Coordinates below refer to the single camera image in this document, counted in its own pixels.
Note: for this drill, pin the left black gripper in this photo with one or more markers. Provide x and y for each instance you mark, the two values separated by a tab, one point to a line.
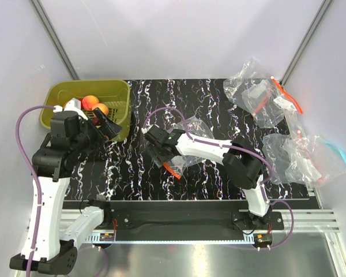
108	128

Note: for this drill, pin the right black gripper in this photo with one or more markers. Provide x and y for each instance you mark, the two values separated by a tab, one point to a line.
163	159

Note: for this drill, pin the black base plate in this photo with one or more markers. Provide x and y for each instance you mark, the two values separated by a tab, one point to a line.
180	212

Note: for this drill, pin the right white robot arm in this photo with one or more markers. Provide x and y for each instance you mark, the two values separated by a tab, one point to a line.
244	167

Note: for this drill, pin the aluminium frame rail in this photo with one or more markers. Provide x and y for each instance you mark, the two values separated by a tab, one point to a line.
50	31

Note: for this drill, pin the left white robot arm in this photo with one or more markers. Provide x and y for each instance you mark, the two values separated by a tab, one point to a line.
46	249

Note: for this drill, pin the clear bag pile upper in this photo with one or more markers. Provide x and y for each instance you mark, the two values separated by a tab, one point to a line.
257	92

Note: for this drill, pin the green plastic basket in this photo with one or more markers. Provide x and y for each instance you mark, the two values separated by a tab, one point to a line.
115	94

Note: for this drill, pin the black marble mat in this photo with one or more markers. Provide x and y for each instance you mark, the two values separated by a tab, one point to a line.
123	171

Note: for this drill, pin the clear bag blue zipper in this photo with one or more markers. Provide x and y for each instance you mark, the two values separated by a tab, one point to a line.
304	159

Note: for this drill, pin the dark red plum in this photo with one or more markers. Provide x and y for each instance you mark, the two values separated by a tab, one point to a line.
96	121

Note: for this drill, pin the clear bag orange zipper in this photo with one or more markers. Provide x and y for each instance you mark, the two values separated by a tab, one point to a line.
179	164

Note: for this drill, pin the orange peach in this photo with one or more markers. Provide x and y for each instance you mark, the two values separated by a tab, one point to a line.
102	107

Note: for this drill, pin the orange-red peach top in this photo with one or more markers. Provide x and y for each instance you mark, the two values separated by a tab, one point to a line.
88	102

